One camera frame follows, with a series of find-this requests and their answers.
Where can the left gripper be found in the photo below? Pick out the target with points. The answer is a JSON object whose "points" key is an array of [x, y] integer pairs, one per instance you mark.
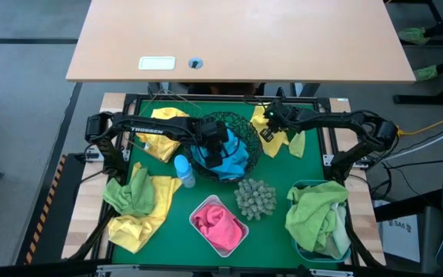
{"points": [[214, 136]]}

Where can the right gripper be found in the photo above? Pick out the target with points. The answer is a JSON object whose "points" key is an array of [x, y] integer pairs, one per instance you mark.
{"points": [[283, 114]]}

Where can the blue microfiber towel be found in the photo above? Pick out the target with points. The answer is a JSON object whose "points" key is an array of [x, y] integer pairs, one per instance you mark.
{"points": [[238, 159], [225, 172]]}

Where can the pink microfiber towel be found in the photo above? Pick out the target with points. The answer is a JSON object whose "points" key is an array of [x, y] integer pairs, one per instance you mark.
{"points": [[210, 215], [227, 236]]}

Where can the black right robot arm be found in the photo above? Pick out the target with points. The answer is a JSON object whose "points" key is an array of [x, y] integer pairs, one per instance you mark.
{"points": [[333, 119]]}

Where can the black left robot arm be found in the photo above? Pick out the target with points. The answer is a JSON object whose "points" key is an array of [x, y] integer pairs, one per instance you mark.
{"points": [[148, 129]]}

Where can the dark woven wicker basket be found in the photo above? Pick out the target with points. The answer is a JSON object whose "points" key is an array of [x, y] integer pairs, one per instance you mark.
{"points": [[250, 131]]}

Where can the light blue spray bottle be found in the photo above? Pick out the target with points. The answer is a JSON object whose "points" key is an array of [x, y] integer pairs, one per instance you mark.
{"points": [[185, 171]]}

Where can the white translucent plastic bin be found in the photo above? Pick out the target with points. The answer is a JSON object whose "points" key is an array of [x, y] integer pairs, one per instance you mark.
{"points": [[212, 199]]}

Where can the pale green succulent decoration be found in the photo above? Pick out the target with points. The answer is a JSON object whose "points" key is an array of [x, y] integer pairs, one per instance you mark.
{"points": [[255, 198]]}

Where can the grey desk grommet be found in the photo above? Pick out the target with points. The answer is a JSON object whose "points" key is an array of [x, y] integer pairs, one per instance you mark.
{"points": [[195, 63]]}

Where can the light wooden desk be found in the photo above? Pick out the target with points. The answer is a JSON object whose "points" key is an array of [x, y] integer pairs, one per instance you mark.
{"points": [[244, 34]]}

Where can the teal plastic basket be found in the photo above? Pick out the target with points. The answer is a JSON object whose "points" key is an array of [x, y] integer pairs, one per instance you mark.
{"points": [[306, 258]]}

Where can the black hazard-striped floor plate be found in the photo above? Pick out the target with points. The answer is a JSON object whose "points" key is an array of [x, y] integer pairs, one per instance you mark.
{"points": [[58, 207]]}

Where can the white cardboard box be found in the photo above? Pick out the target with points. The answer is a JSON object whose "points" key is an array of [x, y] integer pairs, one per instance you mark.
{"points": [[398, 238]]}

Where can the person's green shoe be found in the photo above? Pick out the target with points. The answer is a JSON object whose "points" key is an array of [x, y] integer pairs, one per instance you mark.
{"points": [[425, 73], [412, 35]]}

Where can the black aluminium table frame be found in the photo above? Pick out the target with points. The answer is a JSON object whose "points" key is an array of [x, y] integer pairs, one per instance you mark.
{"points": [[237, 97]]}

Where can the white corner bracket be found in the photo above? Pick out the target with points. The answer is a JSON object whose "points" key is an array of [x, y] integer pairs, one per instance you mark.
{"points": [[125, 155], [330, 160]]}

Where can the black desk leg frame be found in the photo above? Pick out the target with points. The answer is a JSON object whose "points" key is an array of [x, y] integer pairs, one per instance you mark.
{"points": [[429, 99]]}

